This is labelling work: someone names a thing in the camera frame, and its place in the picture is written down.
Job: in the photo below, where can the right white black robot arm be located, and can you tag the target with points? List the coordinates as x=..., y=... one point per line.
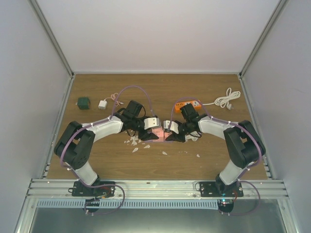
x=244, y=146

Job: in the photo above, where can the pink cube socket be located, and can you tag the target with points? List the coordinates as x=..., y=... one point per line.
x=160, y=133

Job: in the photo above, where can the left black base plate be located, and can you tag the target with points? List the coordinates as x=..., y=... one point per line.
x=80, y=190

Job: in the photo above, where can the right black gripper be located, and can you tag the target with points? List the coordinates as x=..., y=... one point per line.
x=174, y=137

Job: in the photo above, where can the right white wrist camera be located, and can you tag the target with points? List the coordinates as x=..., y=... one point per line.
x=171, y=125

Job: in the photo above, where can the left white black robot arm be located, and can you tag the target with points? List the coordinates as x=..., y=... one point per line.
x=75, y=144

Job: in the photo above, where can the aluminium front rail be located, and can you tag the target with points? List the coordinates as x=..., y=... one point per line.
x=157, y=189

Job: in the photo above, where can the grey slotted cable duct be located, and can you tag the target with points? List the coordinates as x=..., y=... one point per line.
x=129, y=204

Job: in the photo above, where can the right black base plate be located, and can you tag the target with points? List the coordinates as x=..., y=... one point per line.
x=211, y=189

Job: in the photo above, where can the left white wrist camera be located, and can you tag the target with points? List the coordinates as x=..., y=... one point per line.
x=151, y=122

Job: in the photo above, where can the purple power strip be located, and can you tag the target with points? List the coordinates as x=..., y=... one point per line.
x=158, y=141

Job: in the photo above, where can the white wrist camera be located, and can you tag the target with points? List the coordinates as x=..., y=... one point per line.
x=151, y=122
x=171, y=125

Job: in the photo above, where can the green cube plug adapter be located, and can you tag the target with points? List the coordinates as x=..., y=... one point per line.
x=83, y=103

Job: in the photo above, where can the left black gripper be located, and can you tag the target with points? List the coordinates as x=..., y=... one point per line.
x=148, y=136

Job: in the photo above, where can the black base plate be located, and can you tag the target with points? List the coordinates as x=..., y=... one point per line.
x=80, y=190
x=211, y=189

